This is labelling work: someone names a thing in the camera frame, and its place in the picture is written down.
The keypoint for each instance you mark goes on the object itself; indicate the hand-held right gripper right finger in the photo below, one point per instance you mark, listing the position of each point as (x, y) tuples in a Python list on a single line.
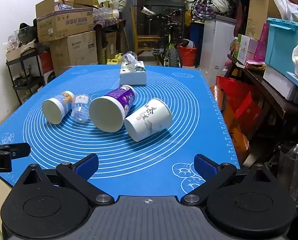
[(204, 167)]

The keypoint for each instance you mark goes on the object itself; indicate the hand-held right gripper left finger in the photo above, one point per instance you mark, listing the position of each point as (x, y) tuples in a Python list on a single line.
[(87, 167)]

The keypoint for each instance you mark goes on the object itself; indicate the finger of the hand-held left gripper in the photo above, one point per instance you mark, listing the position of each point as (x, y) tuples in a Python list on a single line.
[(16, 150)]

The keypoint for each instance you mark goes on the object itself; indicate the small blue cartoon paper cup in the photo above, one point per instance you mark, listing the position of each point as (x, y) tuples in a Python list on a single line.
[(52, 111)]

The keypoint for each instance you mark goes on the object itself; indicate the purple paper cup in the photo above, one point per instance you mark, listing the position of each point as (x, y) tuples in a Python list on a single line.
[(106, 115)]

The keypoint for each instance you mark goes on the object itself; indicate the white ink-painting paper cup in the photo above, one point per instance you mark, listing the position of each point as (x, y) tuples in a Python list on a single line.
[(149, 122)]

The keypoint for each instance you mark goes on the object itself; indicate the blue silicone mat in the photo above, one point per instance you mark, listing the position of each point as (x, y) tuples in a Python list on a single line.
[(164, 155)]

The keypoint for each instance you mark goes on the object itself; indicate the clear plastic bottle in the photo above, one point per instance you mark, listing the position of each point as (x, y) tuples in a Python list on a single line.
[(80, 110)]

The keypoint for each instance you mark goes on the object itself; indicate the red gift bag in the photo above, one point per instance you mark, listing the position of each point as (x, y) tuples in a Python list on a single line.
[(235, 110)]

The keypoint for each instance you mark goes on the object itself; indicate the black metal rack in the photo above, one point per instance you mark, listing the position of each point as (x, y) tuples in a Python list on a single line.
[(26, 80)]

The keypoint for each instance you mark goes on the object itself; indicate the clear patterned plastic bag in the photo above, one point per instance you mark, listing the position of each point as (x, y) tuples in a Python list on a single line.
[(295, 170)]

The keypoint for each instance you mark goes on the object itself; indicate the dark wooden side table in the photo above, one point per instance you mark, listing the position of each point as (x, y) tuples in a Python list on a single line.
[(266, 92)]

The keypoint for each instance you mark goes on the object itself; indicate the white tissue box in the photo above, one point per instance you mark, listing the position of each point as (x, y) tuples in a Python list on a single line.
[(132, 76)]

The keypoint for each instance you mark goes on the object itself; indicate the yellow oil bottle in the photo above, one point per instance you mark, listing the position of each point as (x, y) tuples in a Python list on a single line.
[(115, 59)]

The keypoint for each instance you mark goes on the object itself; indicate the red bucket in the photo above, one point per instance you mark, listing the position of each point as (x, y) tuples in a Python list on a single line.
[(188, 56)]

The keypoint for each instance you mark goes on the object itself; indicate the flat white box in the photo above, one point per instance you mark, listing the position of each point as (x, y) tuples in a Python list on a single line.
[(279, 82)]

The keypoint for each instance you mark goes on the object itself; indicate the plain brown cardboard box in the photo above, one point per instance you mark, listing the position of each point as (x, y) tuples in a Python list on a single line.
[(76, 48)]

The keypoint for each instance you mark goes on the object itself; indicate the black bicycle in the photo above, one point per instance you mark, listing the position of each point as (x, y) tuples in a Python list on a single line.
[(171, 52)]

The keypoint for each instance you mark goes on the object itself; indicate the white cabinet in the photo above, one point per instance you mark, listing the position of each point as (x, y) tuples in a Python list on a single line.
[(215, 45)]

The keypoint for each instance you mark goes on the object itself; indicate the white and green carton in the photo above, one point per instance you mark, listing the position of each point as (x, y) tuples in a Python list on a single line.
[(245, 48)]

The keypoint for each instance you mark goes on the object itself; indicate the open printed cardboard box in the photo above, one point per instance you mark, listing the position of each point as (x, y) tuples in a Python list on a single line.
[(64, 25)]

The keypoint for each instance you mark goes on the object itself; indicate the pink gift box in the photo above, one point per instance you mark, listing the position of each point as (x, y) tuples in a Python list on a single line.
[(261, 43)]

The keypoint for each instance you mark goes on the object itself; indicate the wooden chair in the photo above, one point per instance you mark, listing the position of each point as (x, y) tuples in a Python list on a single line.
[(144, 40)]

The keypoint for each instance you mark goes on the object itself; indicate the teal plastic storage bin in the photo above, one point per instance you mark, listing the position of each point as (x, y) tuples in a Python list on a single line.
[(280, 47)]

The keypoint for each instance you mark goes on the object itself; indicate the floral fabric bag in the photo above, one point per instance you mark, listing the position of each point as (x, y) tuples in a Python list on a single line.
[(201, 8)]

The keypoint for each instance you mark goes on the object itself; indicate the tall brown cardboard box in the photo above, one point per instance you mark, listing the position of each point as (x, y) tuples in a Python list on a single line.
[(258, 15)]

